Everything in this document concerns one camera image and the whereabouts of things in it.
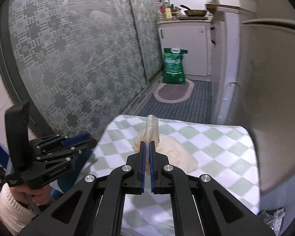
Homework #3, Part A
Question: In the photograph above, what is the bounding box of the oval grey floor mat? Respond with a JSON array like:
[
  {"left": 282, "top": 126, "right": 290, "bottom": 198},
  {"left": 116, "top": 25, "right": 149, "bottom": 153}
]
[{"left": 153, "top": 79, "right": 195, "bottom": 104}]

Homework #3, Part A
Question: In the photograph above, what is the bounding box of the white kitchen cabinet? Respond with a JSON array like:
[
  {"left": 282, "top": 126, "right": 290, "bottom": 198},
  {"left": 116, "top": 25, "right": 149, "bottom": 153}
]
[{"left": 158, "top": 19, "right": 240, "bottom": 124}]

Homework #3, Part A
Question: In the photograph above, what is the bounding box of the person's left hand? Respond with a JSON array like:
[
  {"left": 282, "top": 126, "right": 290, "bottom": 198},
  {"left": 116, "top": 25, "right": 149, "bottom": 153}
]
[{"left": 9, "top": 184, "right": 51, "bottom": 206}]

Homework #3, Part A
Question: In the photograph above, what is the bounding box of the frying pan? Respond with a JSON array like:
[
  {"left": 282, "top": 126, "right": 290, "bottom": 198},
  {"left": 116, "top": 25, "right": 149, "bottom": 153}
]
[{"left": 180, "top": 4, "right": 207, "bottom": 17}]

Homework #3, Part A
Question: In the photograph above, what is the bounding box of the condiment bottles group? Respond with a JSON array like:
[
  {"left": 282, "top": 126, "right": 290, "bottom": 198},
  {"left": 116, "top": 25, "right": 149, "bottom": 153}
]
[{"left": 157, "top": 0, "right": 179, "bottom": 22}]

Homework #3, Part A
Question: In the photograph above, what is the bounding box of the white plastic bag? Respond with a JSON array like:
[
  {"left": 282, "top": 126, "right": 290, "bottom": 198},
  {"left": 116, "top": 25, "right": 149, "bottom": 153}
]
[{"left": 133, "top": 114, "right": 198, "bottom": 173}]

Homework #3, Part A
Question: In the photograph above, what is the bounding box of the green rice bag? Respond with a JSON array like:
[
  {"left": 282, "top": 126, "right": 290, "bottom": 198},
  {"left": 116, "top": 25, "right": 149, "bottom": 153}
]
[{"left": 163, "top": 48, "right": 188, "bottom": 84}]

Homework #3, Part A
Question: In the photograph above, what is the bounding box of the green white checkered tablecloth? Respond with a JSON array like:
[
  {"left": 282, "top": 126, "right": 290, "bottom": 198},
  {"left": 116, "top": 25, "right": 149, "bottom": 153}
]
[{"left": 80, "top": 115, "right": 260, "bottom": 235}]

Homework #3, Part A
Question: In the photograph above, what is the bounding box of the beige refrigerator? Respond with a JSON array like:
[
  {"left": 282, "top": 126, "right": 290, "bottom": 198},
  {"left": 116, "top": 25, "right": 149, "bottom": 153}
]
[{"left": 234, "top": 0, "right": 295, "bottom": 193}]

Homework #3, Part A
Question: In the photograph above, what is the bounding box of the frosted patterned sliding door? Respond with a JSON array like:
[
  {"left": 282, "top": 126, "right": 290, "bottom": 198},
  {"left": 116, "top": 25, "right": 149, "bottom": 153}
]
[{"left": 0, "top": 0, "right": 162, "bottom": 137}]

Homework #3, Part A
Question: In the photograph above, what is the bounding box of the white sweater left sleeve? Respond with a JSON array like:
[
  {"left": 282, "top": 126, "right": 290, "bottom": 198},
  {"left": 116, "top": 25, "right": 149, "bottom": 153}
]
[{"left": 0, "top": 183, "right": 36, "bottom": 235}]

